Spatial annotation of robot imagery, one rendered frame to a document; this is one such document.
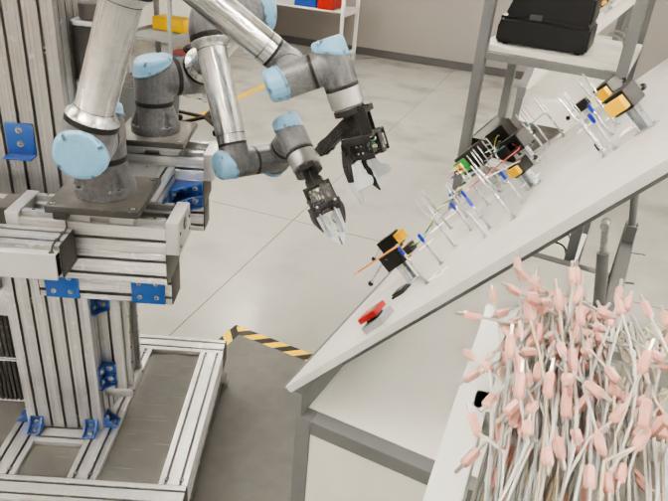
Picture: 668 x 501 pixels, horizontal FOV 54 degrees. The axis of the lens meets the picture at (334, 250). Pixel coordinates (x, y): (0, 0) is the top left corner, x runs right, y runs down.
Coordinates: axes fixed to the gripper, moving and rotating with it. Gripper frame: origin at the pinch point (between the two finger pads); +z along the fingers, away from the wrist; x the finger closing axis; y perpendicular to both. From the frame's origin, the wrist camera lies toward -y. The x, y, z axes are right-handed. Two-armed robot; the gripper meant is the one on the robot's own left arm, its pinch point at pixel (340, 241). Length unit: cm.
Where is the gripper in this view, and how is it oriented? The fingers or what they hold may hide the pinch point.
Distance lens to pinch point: 163.0
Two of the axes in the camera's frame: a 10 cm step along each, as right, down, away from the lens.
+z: 4.0, 8.9, -2.2
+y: -0.7, -2.1, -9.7
